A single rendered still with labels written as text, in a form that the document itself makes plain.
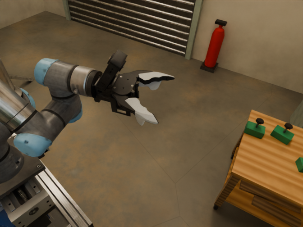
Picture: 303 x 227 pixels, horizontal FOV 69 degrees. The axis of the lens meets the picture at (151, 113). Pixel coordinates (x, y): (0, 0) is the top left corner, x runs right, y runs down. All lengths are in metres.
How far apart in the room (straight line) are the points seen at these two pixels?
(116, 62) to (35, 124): 0.26
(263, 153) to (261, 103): 1.30
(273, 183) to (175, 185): 0.72
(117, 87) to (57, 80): 0.16
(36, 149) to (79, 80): 0.19
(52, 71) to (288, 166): 1.30
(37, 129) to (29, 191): 0.43
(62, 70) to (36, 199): 0.52
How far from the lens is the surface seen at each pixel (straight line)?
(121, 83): 0.55
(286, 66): 2.97
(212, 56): 2.84
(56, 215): 1.53
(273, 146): 1.55
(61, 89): 0.63
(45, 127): 0.61
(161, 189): 1.76
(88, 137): 2.05
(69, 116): 0.66
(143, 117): 0.49
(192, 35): 2.93
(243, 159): 1.39
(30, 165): 0.98
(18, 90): 0.89
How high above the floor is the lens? 1.58
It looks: 46 degrees down
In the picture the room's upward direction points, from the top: 5 degrees clockwise
